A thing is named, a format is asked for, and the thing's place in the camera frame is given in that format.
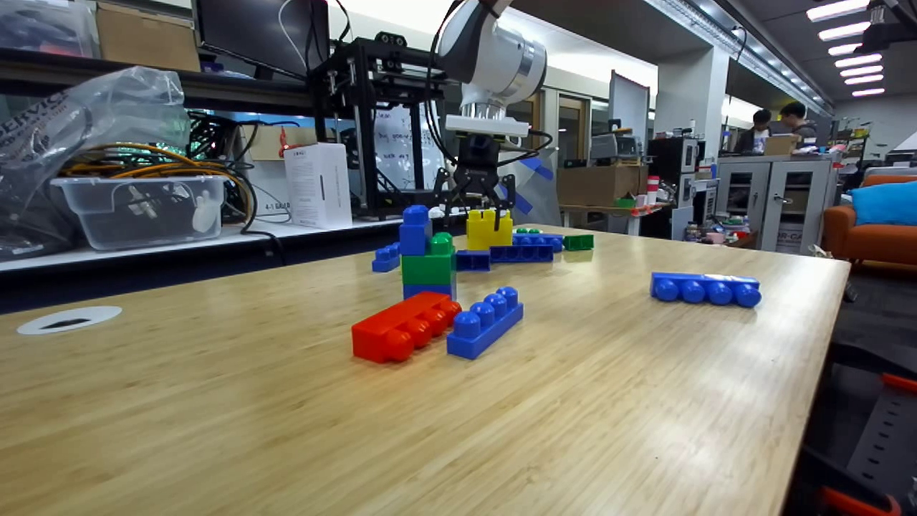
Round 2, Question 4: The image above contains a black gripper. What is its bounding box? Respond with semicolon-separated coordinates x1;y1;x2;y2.
452;131;516;231

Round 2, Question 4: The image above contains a blue two-stud block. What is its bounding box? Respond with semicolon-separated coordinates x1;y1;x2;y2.
452;247;493;275
399;201;432;260

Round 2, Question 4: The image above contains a green square block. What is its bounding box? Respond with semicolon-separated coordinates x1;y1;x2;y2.
399;230;457;288

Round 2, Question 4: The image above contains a blue square block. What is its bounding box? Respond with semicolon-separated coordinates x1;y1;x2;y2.
400;277;457;300

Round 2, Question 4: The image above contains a large yellow block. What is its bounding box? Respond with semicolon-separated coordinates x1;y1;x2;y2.
463;207;516;254

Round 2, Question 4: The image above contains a blue four-stud block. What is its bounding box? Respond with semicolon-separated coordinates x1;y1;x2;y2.
370;240;404;275
443;283;528;364
487;231;566;265
648;268;764;311

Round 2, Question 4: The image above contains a red four-stud block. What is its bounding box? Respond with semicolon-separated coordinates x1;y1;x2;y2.
348;288;463;367

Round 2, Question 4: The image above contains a brown cardboard box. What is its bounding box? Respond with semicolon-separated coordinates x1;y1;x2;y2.
90;0;204;73
555;159;652;211

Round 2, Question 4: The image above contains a white cardboard box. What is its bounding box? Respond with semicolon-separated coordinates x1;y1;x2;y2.
281;139;356;231

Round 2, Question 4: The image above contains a black shelf board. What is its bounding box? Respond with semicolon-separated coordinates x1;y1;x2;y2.
0;45;324;115

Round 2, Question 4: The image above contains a black monitor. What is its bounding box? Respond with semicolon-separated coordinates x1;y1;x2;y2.
192;0;333;86

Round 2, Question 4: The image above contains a person in background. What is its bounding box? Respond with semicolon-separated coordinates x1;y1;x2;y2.
747;103;774;158
775;101;827;158

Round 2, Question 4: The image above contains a grey metal cabinet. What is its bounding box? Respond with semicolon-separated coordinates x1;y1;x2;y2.
712;152;836;254

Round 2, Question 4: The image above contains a clear plastic container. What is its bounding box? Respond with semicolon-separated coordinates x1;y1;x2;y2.
48;171;229;254

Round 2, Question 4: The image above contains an orange sofa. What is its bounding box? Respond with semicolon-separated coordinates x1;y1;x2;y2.
821;165;917;275

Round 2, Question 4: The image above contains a blue cushion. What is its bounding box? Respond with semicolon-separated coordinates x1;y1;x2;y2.
844;178;917;230

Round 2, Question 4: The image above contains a clear plastic bag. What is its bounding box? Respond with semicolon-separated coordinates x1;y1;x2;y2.
0;62;195;264

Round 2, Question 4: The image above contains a small white table grommet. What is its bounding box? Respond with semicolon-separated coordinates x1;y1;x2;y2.
13;304;126;341

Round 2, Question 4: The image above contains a black and red chair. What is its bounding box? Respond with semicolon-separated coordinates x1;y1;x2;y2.
785;341;917;516

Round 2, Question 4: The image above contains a grey storage bin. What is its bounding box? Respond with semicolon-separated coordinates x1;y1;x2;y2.
0;0;99;60

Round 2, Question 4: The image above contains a black 3D printer frame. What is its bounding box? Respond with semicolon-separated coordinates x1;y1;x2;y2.
311;33;483;221

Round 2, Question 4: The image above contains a yellow cable bundle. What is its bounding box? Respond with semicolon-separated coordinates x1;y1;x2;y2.
62;139;222;184

